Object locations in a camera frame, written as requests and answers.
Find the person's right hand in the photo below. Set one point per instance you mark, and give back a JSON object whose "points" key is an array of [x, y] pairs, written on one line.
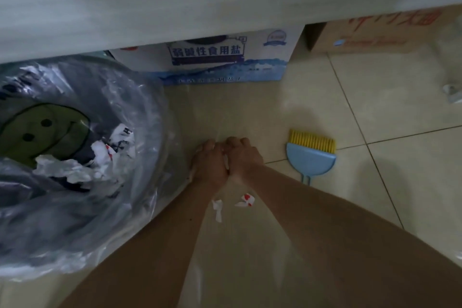
{"points": [[245, 159]]}

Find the person's left hand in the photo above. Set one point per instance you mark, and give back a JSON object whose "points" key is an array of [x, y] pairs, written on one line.
{"points": [[211, 167]]}

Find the blue brush yellow bristles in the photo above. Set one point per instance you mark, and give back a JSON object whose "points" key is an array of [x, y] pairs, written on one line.
{"points": [[310, 163]]}

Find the pile of paper scraps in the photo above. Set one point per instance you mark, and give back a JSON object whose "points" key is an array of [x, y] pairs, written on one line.
{"points": [[68, 172]]}

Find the trash bin with plastic liner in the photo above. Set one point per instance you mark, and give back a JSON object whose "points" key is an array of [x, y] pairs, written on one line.
{"points": [[43, 224]]}

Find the person's right forearm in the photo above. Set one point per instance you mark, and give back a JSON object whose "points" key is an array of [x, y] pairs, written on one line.
{"points": [[325, 246]]}

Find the person's left forearm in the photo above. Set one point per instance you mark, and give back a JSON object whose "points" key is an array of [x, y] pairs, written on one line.
{"points": [[144, 264]]}

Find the blue white cardboard box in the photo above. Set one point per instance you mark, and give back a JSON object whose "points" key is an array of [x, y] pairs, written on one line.
{"points": [[223, 66]]}

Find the brown cardboard box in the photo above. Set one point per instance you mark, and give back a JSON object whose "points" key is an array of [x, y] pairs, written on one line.
{"points": [[379, 37]]}

